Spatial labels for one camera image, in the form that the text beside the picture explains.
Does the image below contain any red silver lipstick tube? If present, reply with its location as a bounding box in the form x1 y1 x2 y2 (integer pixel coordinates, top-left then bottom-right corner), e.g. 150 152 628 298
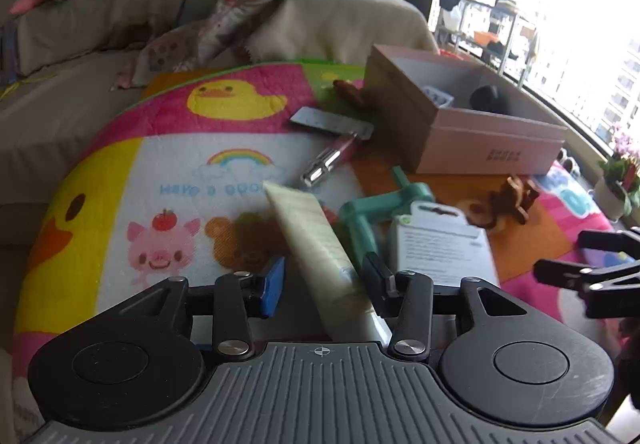
300 133 360 189

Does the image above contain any teal plastic toy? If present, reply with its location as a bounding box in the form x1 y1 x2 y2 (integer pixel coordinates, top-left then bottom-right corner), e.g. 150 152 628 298
338 166 436 271

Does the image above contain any brown wooden bear figurine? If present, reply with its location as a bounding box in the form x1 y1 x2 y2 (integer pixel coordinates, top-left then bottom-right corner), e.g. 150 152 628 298
457 175 540 231

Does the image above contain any metal balcony shelf rack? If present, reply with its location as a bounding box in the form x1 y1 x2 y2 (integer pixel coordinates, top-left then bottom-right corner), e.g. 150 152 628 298
434 0 538 88

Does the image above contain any black round object in box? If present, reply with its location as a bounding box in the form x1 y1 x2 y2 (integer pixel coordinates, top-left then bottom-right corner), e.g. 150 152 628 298
470 85 511 115

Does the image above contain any beige covered sofa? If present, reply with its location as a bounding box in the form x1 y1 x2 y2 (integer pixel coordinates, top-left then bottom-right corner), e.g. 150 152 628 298
1 0 437 246

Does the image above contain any colourful cartoon play mat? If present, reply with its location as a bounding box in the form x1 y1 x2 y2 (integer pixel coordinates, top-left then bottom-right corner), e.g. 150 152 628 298
11 58 626 375

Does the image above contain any white charger adapter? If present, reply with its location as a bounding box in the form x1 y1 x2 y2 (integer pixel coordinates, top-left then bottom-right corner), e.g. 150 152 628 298
421 86 454 108

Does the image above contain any white cable retail box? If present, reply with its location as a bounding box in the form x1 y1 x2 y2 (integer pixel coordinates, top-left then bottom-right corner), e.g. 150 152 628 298
388 201 499 287

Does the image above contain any cream lotion tube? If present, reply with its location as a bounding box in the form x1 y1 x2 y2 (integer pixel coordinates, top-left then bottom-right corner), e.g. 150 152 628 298
264 182 392 346

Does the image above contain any pink cardboard box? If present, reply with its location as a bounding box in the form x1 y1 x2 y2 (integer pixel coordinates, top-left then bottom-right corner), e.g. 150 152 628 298
362 45 567 175

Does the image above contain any red wooden cylinder toy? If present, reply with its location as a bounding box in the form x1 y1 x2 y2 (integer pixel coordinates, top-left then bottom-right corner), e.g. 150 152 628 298
333 79 369 110

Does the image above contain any potted pink flower plant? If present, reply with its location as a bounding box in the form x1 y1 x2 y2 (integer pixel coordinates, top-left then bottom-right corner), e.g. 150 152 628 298
592 127 639 222

